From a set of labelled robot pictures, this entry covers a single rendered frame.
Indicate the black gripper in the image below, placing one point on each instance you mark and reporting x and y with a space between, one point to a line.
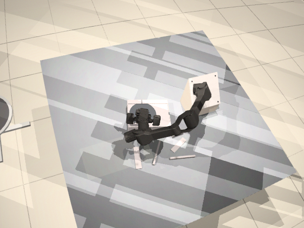
156 120

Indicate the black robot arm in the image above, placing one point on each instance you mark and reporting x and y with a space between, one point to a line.
144 135

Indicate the grey metal disc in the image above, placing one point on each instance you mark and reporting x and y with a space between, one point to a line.
151 110

